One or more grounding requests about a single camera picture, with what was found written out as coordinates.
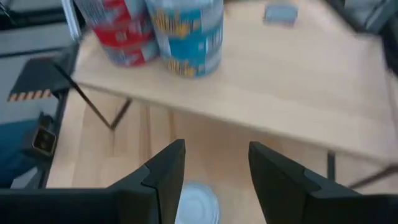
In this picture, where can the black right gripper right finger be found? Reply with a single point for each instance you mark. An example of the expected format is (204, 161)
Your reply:
(286, 199)

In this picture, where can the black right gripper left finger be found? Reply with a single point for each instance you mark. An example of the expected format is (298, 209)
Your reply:
(149, 199)

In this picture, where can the green chunk light tuna can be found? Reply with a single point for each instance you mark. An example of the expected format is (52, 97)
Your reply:
(197, 205)

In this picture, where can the black hazard-striped floor mat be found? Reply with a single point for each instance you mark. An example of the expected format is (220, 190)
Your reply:
(37, 77)

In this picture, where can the pink blue gold-lidded can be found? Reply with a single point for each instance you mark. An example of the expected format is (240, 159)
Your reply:
(280, 14)

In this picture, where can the wooden shelf black metal frame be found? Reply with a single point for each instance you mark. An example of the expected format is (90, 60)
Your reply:
(280, 93)

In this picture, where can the black table-level camera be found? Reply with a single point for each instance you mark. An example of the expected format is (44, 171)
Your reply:
(45, 141)

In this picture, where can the black table frame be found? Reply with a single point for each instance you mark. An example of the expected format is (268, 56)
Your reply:
(62, 99)

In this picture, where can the silver aluminium rail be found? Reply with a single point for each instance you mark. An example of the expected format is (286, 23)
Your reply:
(71, 18)

